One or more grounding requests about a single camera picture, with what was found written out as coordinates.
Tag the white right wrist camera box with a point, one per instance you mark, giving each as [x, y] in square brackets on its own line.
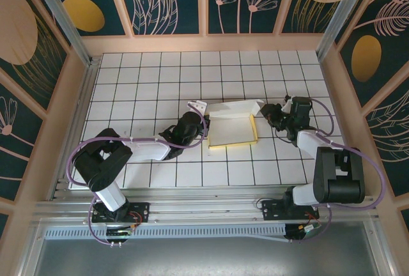
[287, 106]

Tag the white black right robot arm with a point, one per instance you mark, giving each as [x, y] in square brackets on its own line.
[338, 177]

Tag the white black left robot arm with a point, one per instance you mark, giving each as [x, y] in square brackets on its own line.
[147, 149]

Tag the aluminium corner post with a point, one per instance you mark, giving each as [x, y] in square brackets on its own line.
[63, 17]
[342, 17]

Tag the yellow white paper box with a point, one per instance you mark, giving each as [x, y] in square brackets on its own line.
[230, 129]

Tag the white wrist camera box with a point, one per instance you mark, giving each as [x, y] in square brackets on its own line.
[287, 106]
[199, 106]

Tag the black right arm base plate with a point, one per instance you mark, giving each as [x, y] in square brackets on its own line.
[271, 209]

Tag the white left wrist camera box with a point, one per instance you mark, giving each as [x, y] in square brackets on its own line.
[199, 106]

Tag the aluminium side rail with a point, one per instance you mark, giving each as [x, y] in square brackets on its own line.
[87, 87]

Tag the small circuit board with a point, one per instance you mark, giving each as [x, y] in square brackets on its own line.
[303, 229]
[119, 233]

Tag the grey metal sheet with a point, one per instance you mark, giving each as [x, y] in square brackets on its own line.
[204, 257]

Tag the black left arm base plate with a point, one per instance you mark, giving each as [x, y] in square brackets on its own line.
[142, 208]

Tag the aluminium extrusion base frame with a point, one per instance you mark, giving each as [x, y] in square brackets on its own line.
[204, 207]

